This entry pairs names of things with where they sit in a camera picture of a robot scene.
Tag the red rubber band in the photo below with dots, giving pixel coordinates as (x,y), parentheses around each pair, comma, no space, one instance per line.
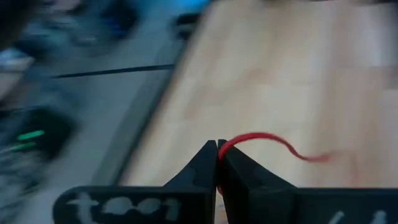
(248,136)

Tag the black box with green light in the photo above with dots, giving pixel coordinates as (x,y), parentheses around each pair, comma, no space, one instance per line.
(59,130)

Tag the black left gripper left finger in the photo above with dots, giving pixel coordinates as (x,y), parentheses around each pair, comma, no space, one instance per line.
(199,174)

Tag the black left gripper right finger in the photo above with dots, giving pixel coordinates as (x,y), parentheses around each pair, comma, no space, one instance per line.
(255,199)

